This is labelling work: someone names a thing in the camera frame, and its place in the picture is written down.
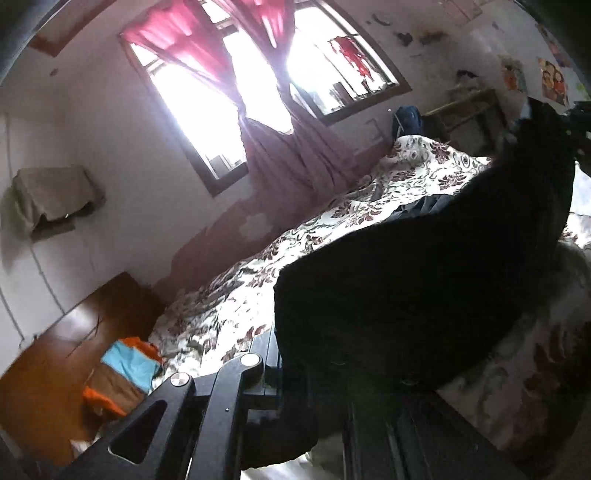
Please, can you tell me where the dark navy padded jacket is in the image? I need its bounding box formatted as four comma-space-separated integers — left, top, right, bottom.
259, 99, 578, 464

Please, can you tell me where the wooden side table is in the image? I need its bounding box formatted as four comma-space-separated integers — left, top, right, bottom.
422, 88, 508, 155

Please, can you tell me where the orange blue brown pillow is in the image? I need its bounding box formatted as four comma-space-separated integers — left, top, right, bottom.
82, 337, 162, 418

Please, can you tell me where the blue bag by bed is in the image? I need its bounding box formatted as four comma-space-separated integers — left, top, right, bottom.
392, 106, 423, 140

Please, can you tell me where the brown wooden headboard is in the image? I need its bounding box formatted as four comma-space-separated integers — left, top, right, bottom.
1, 272, 164, 466

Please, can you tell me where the pink purple curtain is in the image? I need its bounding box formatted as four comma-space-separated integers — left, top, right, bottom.
121, 1, 361, 206

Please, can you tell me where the red garment outside window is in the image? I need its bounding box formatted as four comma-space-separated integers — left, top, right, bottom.
329, 36, 374, 80

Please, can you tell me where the dark framed window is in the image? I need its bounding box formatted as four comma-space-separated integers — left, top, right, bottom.
121, 1, 410, 171

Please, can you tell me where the floral white red bedspread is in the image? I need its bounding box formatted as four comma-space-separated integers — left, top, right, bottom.
149, 135, 590, 458

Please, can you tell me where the cartoon family wall poster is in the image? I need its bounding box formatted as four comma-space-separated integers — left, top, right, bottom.
538, 58, 568, 106

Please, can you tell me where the cloth covered wall shelf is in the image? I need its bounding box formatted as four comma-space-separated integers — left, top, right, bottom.
1, 165, 105, 242

